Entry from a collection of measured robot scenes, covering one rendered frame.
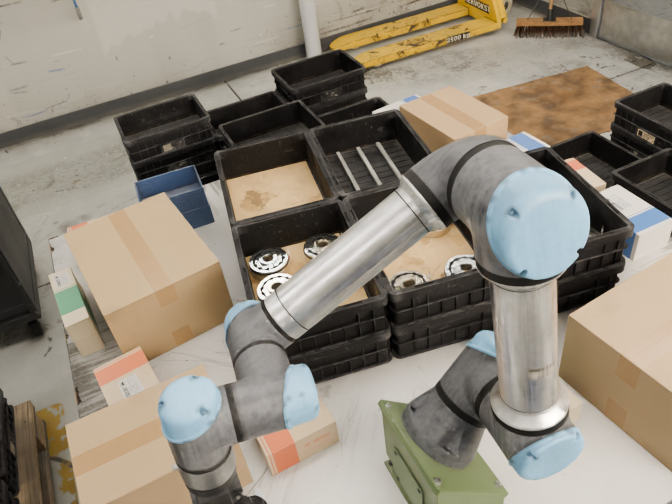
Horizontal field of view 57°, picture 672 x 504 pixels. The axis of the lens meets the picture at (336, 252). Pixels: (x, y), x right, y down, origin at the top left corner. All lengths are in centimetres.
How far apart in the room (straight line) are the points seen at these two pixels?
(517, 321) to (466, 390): 30
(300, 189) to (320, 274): 105
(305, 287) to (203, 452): 25
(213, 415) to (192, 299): 86
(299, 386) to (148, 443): 58
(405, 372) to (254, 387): 76
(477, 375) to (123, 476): 68
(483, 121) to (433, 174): 127
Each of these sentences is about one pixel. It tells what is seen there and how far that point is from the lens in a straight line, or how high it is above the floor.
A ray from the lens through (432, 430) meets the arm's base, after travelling 114.
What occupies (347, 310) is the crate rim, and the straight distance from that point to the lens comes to 134.
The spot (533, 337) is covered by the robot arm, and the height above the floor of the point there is 124.
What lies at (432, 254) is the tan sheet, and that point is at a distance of 160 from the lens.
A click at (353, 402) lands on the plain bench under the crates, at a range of 147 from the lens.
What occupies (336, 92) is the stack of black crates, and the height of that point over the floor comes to 51.
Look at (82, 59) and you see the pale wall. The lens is 456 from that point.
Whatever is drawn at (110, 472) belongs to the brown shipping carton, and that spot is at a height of 86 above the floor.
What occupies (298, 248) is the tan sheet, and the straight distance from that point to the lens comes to 167.
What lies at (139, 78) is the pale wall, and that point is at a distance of 465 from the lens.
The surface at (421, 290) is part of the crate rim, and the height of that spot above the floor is 92.
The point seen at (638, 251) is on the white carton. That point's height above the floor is 73.
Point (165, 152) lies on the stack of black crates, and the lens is 298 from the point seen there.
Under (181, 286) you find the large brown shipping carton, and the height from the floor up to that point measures 88.
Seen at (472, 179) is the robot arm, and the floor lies 145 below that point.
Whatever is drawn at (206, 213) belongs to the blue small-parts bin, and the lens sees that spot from 204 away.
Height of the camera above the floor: 188
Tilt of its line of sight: 40 degrees down
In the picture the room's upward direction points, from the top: 9 degrees counter-clockwise
